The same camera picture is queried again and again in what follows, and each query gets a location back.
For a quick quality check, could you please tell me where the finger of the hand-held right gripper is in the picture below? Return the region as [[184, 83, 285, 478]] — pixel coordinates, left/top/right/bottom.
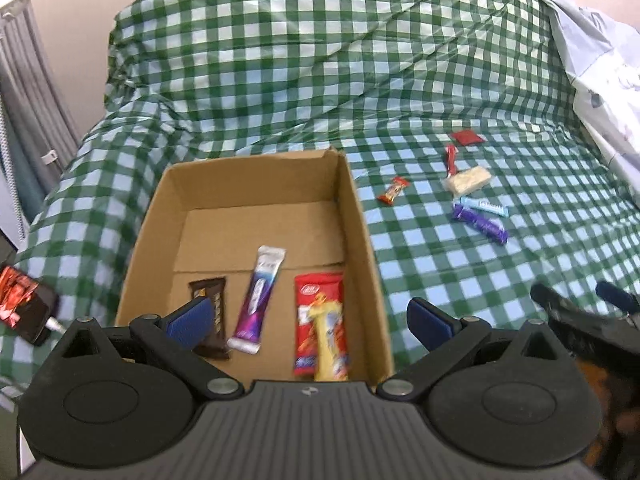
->
[[530, 282, 601, 328], [595, 280, 640, 313]]

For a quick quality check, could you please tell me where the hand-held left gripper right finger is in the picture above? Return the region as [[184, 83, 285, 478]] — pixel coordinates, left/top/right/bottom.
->
[[372, 297, 568, 401]]

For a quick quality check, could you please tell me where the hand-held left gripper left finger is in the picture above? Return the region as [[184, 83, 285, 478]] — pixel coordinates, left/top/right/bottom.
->
[[52, 296, 253, 398]]

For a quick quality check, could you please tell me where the dark brown chocolate bar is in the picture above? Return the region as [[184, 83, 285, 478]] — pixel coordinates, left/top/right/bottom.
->
[[187, 277, 232, 362]]

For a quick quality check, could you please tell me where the purple and silver stick packet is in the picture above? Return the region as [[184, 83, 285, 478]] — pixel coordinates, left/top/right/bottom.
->
[[227, 245, 287, 354]]

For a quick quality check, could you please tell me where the brown cardboard box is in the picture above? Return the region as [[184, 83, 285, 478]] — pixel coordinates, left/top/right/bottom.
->
[[114, 146, 397, 386]]

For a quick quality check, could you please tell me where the cream yellow candy packet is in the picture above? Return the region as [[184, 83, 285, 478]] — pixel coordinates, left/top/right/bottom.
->
[[306, 305, 351, 382]]

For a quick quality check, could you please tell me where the purple candy bar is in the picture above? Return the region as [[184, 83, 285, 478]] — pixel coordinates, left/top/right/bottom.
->
[[451, 203, 509, 246]]

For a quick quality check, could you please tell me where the red snack packet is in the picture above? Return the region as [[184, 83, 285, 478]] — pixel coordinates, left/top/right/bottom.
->
[[291, 271, 351, 378]]

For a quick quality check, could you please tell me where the light blue candy bar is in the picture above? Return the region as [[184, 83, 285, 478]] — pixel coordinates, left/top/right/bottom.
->
[[459, 196, 509, 219]]

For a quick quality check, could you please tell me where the small red-orange candy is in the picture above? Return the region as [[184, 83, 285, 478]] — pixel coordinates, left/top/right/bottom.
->
[[377, 176, 410, 206]]

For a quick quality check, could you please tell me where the white rice bar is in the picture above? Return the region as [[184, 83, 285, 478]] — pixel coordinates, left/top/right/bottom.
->
[[442, 166, 492, 197]]

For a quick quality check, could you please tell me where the black smartphone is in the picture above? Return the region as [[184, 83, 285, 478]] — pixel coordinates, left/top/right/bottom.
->
[[0, 266, 60, 346]]

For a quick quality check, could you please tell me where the teal curtain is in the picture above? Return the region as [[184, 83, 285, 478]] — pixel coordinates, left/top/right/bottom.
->
[[7, 125, 48, 211]]

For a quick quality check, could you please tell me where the white crumpled sheet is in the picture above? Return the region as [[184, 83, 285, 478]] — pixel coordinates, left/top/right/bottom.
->
[[502, 0, 640, 186]]

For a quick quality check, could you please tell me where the green checkered tablecloth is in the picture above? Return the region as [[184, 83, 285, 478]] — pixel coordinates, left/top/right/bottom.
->
[[0, 0, 640, 411]]

